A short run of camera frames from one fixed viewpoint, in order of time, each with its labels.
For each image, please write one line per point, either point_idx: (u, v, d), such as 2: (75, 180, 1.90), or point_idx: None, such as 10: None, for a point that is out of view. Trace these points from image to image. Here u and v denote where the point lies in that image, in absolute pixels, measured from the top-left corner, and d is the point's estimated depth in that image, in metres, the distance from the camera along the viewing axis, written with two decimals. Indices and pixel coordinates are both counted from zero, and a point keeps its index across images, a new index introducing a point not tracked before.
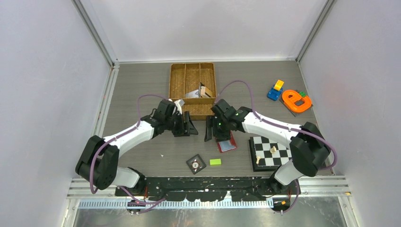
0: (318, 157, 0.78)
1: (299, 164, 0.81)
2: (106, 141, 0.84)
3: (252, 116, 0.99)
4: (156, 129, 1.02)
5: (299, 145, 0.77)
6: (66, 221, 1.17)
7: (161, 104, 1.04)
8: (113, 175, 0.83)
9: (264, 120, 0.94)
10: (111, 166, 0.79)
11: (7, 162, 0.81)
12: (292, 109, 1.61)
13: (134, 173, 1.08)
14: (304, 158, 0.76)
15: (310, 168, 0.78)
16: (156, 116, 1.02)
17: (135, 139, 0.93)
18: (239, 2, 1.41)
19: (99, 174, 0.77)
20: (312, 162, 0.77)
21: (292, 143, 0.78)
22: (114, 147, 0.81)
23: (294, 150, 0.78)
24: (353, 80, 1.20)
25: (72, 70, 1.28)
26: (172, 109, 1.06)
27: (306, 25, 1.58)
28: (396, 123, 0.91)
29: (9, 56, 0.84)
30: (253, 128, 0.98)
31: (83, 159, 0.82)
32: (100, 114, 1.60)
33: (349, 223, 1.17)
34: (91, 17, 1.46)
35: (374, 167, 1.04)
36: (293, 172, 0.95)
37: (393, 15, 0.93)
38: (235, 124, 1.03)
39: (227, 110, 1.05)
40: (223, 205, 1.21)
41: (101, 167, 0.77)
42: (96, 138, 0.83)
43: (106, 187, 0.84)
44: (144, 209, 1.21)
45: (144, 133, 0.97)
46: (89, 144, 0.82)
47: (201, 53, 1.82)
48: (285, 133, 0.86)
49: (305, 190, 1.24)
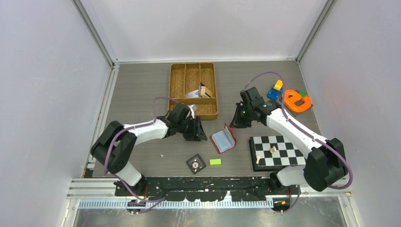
0: (333, 174, 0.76)
1: (311, 175, 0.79)
2: (125, 127, 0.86)
3: (281, 114, 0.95)
4: (169, 130, 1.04)
5: (318, 157, 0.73)
6: (66, 221, 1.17)
7: (176, 107, 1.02)
8: (125, 161, 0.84)
9: (291, 121, 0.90)
10: (126, 151, 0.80)
11: (7, 161, 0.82)
12: (292, 109, 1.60)
13: (137, 171, 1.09)
14: (319, 171, 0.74)
15: (320, 183, 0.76)
16: (170, 118, 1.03)
17: (150, 133, 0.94)
18: (239, 2, 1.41)
19: (114, 157, 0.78)
20: (324, 178, 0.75)
21: (311, 152, 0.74)
22: (131, 135, 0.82)
23: (310, 160, 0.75)
24: (353, 80, 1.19)
25: (73, 70, 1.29)
26: (186, 113, 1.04)
27: (306, 25, 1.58)
28: (396, 123, 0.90)
29: (9, 55, 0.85)
30: (277, 125, 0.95)
31: (101, 140, 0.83)
32: (100, 114, 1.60)
33: (349, 223, 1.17)
34: (91, 17, 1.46)
35: (374, 167, 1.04)
36: (297, 175, 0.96)
37: (393, 14, 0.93)
38: (260, 114, 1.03)
39: (255, 99, 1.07)
40: (223, 205, 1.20)
41: (116, 151, 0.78)
42: (116, 123, 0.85)
43: (116, 171, 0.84)
44: (144, 209, 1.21)
45: (158, 130, 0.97)
46: (109, 128, 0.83)
47: (201, 53, 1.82)
48: (308, 141, 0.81)
49: (305, 190, 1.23)
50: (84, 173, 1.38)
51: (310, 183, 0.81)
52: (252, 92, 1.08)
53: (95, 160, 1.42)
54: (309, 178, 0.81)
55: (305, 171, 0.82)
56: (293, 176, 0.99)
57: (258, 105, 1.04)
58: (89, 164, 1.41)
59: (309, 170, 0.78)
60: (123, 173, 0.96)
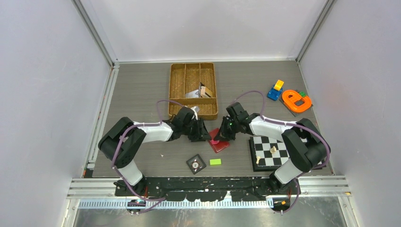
0: (313, 152, 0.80)
1: (294, 158, 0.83)
2: (135, 124, 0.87)
3: (258, 118, 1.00)
4: (173, 134, 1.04)
5: (291, 136, 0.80)
6: (66, 221, 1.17)
7: (180, 112, 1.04)
8: (131, 156, 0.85)
9: (266, 120, 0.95)
10: (135, 146, 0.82)
11: (7, 161, 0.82)
12: (292, 109, 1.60)
13: (139, 171, 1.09)
14: (296, 149, 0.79)
15: (303, 161, 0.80)
16: (175, 123, 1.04)
17: (156, 134, 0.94)
18: (239, 2, 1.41)
19: (122, 151, 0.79)
20: (305, 155, 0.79)
21: (284, 133, 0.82)
22: (140, 131, 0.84)
23: (286, 140, 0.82)
24: (353, 80, 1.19)
25: (73, 70, 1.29)
26: (190, 117, 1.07)
27: (306, 25, 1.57)
28: (396, 123, 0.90)
29: (9, 56, 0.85)
30: (258, 128, 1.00)
31: (110, 134, 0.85)
32: (100, 114, 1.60)
33: (349, 223, 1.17)
34: (91, 17, 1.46)
35: (373, 167, 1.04)
36: (291, 169, 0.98)
37: (393, 15, 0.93)
38: (245, 127, 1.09)
39: (240, 113, 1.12)
40: (223, 205, 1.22)
41: (126, 144, 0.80)
42: (126, 119, 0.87)
43: (122, 166, 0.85)
44: (144, 209, 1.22)
45: (163, 132, 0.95)
46: (120, 124, 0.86)
47: (201, 53, 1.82)
48: (280, 127, 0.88)
49: (305, 190, 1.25)
50: (84, 173, 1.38)
51: (299, 167, 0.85)
52: (237, 107, 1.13)
53: (95, 160, 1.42)
54: (296, 162, 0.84)
55: (291, 157, 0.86)
56: (288, 171, 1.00)
57: (243, 119, 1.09)
58: (89, 164, 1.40)
59: (291, 152, 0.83)
60: (126, 170, 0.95)
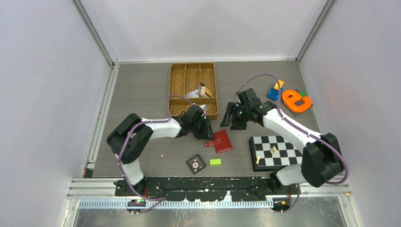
0: (329, 170, 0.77)
1: (308, 171, 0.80)
2: (143, 121, 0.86)
3: (275, 113, 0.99)
4: (181, 130, 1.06)
5: (313, 152, 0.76)
6: (66, 221, 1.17)
7: (190, 109, 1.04)
8: (138, 153, 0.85)
9: (286, 120, 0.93)
10: (142, 142, 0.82)
11: (7, 161, 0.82)
12: (292, 109, 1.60)
13: (141, 170, 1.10)
14: (315, 166, 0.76)
15: (317, 178, 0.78)
16: (184, 120, 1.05)
17: (164, 130, 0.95)
18: (240, 2, 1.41)
19: (129, 148, 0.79)
20: (321, 172, 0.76)
21: (307, 148, 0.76)
22: (148, 127, 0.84)
23: (306, 154, 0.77)
24: (353, 80, 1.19)
25: (73, 70, 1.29)
26: (200, 114, 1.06)
27: (306, 25, 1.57)
28: (396, 124, 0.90)
29: (9, 55, 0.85)
30: (273, 124, 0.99)
31: (118, 130, 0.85)
32: (100, 114, 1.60)
33: (349, 223, 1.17)
34: (91, 16, 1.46)
35: (374, 166, 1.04)
36: (295, 174, 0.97)
37: (393, 15, 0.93)
38: (257, 115, 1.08)
39: (252, 100, 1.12)
40: (223, 205, 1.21)
41: (133, 141, 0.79)
42: (134, 115, 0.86)
43: (128, 162, 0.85)
44: (144, 209, 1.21)
45: (172, 128, 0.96)
46: (127, 120, 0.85)
47: (201, 53, 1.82)
48: (302, 137, 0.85)
49: (305, 190, 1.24)
50: (84, 173, 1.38)
51: (308, 179, 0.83)
52: (248, 93, 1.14)
53: (95, 160, 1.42)
54: (308, 175, 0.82)
55: (302, 168, 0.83)
56: (292, 175, 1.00)
57: (254, 106, 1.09)
58: (89, 164, 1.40)
59: (306, 165, 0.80)
60: (129, 169, 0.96)
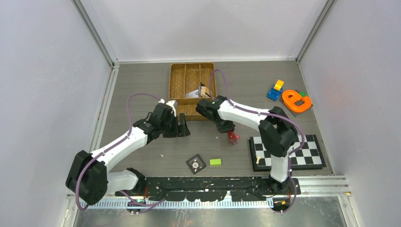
0: (286, 138, 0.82)
1: (270, 146, 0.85)
2: (94, 157, 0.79)
3: (227, 104, 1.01)
4: (151, 133, 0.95)
5: (267, 127, 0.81)
6: (66, 221, 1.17)
7: (156, 108, 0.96)
8: (102, 186, 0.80)
9: (237, 106, 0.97)
10: (97, 183, 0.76)
11: (8, 161, 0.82)
12: (292, 109, 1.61)
13: (130, 176, 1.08)
14: (273, 138, 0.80)
15: (279, 148, 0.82)
16: (152, 121, 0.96)
17: (126, 149, 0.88)
18: (239, 2, 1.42)
19: (87, 190, 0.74)
20: (280, 142, 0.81)
21: (260, 126, 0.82)
22: (101, 164, 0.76)
23: (263, 132, 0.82)
24: (352, 80, 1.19)
25: (72, 70, 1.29)
26: (169, 112, 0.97)
27: (306, 24, 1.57)
28: (396, 123, 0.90)
29: (10, 54, 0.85)
30: (228, 115, 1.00)
31: (71, 174, 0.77)
32: (100, 114, 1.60)
33: (349, 223, 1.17)
34: (90, 15, 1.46)
35: (373, 167, 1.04)
36: (277, 160, 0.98)
37: (393, 15, 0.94)
38: (212, 112, 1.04)
39: (203, 103, 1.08)
40: (223, 205, 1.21)
41: (88, 184, 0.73)
42: (83, 153, 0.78)
43: (97, 198, 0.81)
44: (144, 209, 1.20)
45: (136, 142, 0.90)
46: (76, 161, 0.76)
47: (201, 53, 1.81)
48: (255, 117, 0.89)
49: (305, 190, 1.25)
50: None
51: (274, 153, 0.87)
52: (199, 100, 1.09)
53: None
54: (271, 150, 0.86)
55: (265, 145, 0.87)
56: (275, 164, 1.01)
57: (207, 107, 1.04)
58: None
59: (267, 143, 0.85)
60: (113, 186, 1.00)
